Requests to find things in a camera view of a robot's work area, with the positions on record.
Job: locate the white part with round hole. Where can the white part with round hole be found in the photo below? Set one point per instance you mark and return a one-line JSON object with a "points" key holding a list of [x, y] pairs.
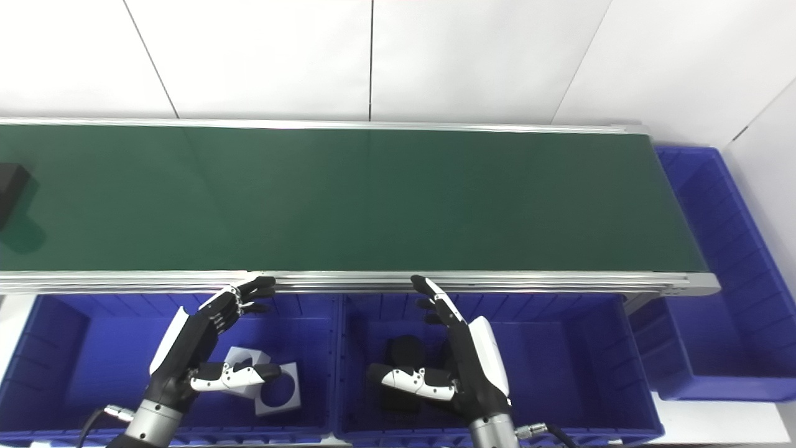
{"points": [[249, 356], [287, 404]]}

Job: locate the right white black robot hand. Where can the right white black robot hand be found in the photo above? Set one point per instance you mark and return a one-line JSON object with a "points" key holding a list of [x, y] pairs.
{"points": [[476, 367]]}

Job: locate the green conveyor belt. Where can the green conveyor belt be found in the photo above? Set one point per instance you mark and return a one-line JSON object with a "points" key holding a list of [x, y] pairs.
{"points": [[373, 199]]}

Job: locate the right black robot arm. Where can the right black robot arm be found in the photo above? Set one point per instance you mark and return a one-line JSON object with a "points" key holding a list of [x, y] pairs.
{"points": [[492, 432]]}

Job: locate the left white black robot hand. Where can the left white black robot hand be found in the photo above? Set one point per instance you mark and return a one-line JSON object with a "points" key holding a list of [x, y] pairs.
{"points": [[186, 348]]}

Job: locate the blue plastic bin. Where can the blue plastic bin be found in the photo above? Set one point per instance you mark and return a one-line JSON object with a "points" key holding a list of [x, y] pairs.
{"points": [[112, 361], [727, 249], [559, 367]]}

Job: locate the black cylinder block part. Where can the black cylinder block part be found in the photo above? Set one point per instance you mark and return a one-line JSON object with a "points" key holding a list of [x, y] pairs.
{"points": [[404, 351], [9, 186]]}

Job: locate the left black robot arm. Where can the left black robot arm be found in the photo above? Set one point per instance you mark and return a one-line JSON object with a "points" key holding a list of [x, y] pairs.
{"points": [[149, 426]]}

